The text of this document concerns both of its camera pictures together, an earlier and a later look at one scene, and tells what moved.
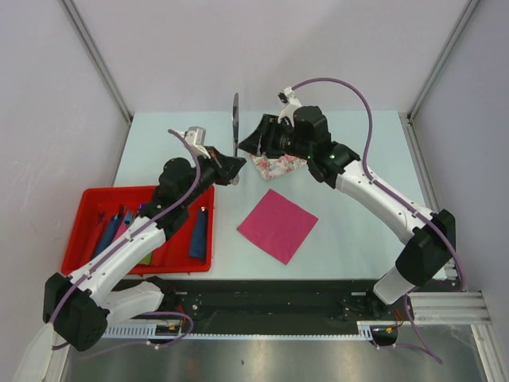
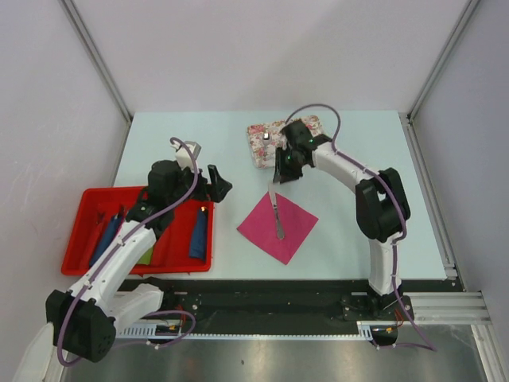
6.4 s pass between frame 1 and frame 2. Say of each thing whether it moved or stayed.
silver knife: moved
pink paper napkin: stayed
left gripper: moved
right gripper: moved
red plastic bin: stayed
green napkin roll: stayed
